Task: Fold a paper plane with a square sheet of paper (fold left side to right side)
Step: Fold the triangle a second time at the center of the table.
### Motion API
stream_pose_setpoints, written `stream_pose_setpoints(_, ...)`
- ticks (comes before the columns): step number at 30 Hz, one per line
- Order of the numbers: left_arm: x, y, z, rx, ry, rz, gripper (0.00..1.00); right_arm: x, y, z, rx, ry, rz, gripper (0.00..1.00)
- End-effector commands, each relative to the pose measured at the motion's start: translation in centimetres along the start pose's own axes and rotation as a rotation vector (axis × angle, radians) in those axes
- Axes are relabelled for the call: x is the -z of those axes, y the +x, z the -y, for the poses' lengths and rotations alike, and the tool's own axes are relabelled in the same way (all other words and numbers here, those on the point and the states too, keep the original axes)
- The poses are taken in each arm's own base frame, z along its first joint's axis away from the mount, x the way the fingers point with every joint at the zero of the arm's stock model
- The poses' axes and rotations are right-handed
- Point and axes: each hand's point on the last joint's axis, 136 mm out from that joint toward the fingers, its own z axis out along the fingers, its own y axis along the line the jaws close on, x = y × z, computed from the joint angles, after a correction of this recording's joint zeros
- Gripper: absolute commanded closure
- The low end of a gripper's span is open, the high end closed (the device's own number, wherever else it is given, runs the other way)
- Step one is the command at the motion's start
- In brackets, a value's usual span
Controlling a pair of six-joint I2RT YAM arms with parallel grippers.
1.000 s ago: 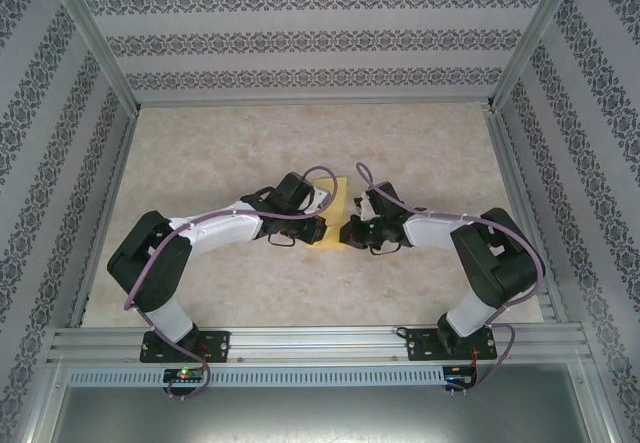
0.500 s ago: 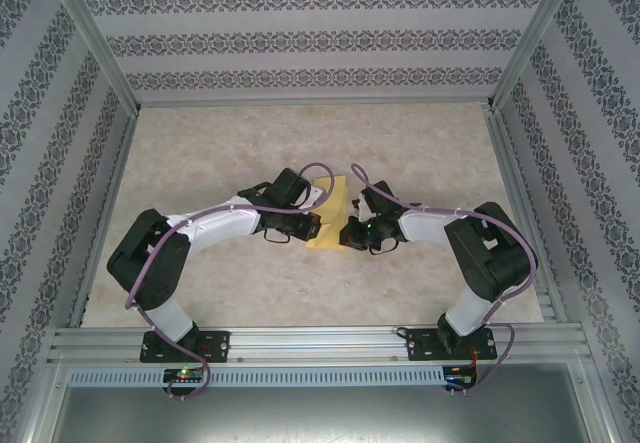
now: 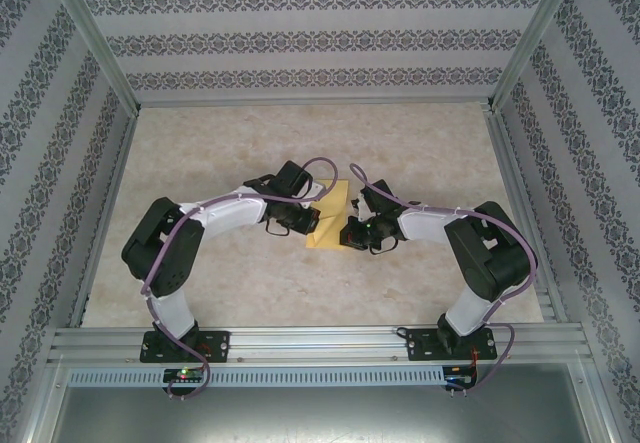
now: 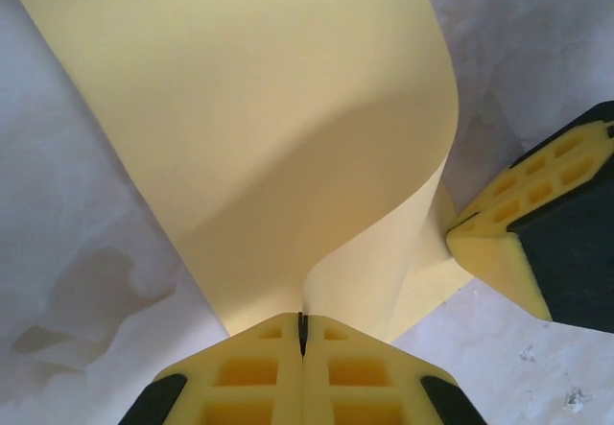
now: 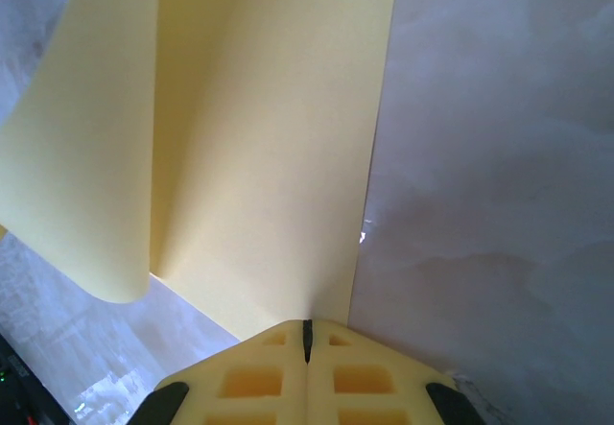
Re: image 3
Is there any yellow cloth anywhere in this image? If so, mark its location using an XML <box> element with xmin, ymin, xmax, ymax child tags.
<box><xmin>304</xmin><ymin>177</ymin><xmax>351</xmax><ymax>252</ymax></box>

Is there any small circuit board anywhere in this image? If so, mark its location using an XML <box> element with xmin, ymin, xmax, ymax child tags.
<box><xmin>163</xmin><ymin>367</ymin><xmax>207</xmax><ymax>384</ymax></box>
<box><xmin>444</xmin><ymin>372</ymin><xmax>477</xmax><ymax>390</ymax></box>

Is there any grey metal panel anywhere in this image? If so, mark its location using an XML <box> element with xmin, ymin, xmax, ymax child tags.
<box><xmin>47</xmin><ymin>385</ymin><xmax>614</xmax><ymax>443</ymax></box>

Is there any short aluminium wall rail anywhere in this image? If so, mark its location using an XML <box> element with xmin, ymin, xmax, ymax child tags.
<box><xmin>133</xmin><ymin>93</ymin><xmax>496</xmax><ymax>110</ymax></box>

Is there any wide aluminium mounting rail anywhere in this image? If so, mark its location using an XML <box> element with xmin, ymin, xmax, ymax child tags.
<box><xmin>47</xmin><ymin>322</ymin><xmax>589</xmax><ymax>365</ymax></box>

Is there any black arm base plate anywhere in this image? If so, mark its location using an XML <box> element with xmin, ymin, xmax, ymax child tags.
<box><xmin>141</xmin><ymin>330</ymin><xmax>232</xmax><ymax>365</ymax></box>
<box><xmin>406</xmin><ymin>327</ymin><xmax>500</xmax><ymax>363</ymax></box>

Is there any slotted grey cable duct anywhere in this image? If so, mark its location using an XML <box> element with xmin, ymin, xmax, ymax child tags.
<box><xmin>66</xmin><ymin>365</ymin><xmax>448</xmax><ymax>389</ymax></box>

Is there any aluminium side rail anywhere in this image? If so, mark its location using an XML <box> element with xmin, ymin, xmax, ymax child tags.
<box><xmin>68</xmin><ymin>110</ymin><xmax>142</xmax><ymax>328</ymax></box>
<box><xmin>482</xmin><ymin>105</ymin><xmax>570</xmax><ymax>324</ymax></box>

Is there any purple cable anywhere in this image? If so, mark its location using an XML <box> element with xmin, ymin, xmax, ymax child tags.
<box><xmin>348</xmin><ymin>163</ymin><xmax>540</xmax><ymax>399</ymax></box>
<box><xmin>141</xmin><ymin>156</ymin><xmax>340</xmax><ymax>402</ymax></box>

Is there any aluminium frame post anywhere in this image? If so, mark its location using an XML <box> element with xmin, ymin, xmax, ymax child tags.
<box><xmin>487</xmin><ymin>0</ymin><xmax>587</xmax><ymax>112</ymax></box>
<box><xmin>47</xmin><ymin>0</ymin><xmax>142</xmax><ymax>114</ymax></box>

